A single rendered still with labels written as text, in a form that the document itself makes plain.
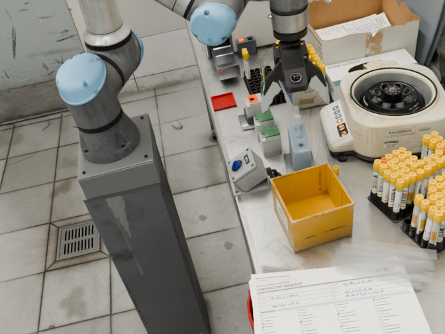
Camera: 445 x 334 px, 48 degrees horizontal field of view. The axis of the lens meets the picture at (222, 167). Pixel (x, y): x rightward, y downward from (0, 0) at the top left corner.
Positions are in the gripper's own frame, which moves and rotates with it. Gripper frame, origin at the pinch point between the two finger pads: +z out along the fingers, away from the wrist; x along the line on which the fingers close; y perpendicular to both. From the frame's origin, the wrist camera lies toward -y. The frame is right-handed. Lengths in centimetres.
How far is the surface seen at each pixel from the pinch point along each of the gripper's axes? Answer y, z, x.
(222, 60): 43.7, 9.9, 16.9
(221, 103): 28.6, 15.0, 18.4
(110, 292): 29, 103, 79
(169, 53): 183, 81, 55
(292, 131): -0.8, 5.2, 1.2
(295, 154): -8.0, 5.8, 1.5
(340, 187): -19.8, 6.0, -6.0
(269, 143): 2.6, 10.8, 6.6
